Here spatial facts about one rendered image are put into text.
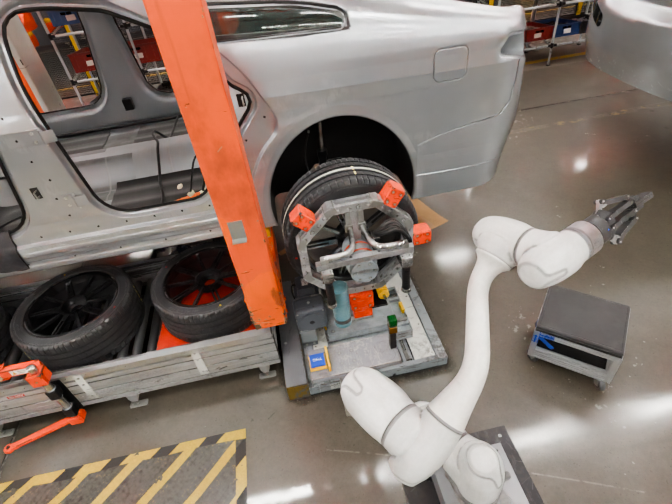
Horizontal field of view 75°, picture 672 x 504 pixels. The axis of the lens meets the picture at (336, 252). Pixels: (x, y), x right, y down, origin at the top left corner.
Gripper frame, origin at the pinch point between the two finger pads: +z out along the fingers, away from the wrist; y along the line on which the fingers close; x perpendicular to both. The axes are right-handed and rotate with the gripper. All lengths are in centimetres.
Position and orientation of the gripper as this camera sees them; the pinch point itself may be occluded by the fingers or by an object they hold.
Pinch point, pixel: (639, 200)
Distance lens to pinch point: 139.8
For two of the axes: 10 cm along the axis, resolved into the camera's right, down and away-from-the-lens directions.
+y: 4.5, 8.8, 1.2
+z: 8.3, -4.7, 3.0
